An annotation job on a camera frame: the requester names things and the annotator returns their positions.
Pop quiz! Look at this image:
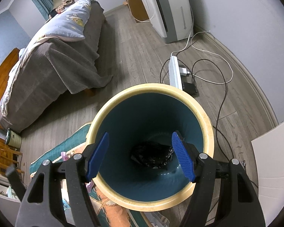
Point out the small wooden stool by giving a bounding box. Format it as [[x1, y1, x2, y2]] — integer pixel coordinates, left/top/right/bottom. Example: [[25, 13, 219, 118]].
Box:
[[0, 138, 24, 176]]

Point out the black power adapter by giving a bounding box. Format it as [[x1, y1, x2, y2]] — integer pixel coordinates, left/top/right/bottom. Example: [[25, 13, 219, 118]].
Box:
[[182, 82, 198, 96]]

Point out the black cable on floor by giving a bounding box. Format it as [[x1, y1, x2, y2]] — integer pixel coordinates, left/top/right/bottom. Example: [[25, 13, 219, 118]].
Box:
[[159, 58, 259, 187]]

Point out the white grey air purifier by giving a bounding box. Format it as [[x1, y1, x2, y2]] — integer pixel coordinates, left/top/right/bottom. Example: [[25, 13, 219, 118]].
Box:
[[142, 0, 193, 43]]

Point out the wooden side cabinet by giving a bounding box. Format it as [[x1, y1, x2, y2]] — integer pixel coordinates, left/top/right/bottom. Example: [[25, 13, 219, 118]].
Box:
[[125, 0, 149, 23]]

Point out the teal orange patterned rug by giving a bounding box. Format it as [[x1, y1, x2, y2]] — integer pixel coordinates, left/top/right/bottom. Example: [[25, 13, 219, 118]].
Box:
[[29, 122, 171, 227]]

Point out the bed with grey cover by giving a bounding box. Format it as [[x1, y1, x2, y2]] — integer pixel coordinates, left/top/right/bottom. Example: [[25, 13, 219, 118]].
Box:
[[0, 1, 112, 133]]

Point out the white power cable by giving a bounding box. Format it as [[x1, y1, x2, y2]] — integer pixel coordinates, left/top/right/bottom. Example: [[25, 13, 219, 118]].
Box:
[[171, 29, 235, 85]]

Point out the white power strip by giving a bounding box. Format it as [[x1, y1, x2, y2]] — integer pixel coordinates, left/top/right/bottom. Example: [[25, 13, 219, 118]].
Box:
[[168, 56, 183, 90]]

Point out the white cabinet panel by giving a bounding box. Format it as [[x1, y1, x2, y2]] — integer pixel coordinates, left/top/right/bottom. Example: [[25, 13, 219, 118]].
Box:
[[251, 122, 284, 226]]

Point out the green lidded container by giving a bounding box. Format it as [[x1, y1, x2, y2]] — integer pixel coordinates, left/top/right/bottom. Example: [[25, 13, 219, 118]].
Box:
[[5, 128, 22, 149]]

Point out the yellow rimmed teal trash bin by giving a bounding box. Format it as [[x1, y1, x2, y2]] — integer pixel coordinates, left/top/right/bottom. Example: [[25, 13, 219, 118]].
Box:
[[87, 83, 214, 212]]

